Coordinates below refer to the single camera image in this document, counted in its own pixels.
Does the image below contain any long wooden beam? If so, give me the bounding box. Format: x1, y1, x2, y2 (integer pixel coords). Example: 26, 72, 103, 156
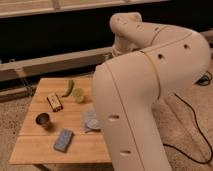
0, 47, 112, 81

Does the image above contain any black cable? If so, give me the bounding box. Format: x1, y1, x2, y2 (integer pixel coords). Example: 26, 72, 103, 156
163, 71, 213, 165

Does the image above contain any blue sponge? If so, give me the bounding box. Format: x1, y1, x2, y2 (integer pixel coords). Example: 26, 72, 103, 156
53, 129, 74, 152

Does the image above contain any dark metal cup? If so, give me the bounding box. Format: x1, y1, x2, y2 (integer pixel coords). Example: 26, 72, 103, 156
35, 113, 52, 130

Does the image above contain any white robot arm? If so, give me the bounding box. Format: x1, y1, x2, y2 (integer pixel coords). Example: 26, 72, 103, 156
92, 12, 211, 171

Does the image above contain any wooden table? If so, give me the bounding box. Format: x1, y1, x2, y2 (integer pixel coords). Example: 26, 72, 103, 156
10, 77, 111, 165

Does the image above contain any blue grey cloth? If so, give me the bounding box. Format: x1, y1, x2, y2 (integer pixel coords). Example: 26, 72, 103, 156
83, 107, 100, 133

